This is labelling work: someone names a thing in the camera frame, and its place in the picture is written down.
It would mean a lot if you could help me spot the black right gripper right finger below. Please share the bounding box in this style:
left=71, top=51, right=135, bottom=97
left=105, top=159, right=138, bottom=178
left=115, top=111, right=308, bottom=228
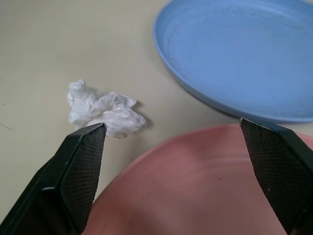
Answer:
left=240, top=117, right=313, bottom=235

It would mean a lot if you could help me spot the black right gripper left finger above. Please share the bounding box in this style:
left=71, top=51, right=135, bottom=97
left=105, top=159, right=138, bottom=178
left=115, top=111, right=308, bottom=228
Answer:
left=0, top=122, right=108, bottom=235

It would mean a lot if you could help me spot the crumpled white tissue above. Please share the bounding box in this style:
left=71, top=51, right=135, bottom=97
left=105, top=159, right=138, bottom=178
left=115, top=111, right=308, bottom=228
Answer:
left=66, top=79, right=147, bottom=138

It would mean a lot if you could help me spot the pink plate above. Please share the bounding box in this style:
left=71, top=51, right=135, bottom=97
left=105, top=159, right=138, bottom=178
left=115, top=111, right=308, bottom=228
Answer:
left=84, top=123, right=313, bottom=235

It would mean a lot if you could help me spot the blue plate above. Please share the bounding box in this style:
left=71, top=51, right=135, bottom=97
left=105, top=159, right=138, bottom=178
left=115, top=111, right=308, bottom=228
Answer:
left=153, top=0, right=313, bottom=125

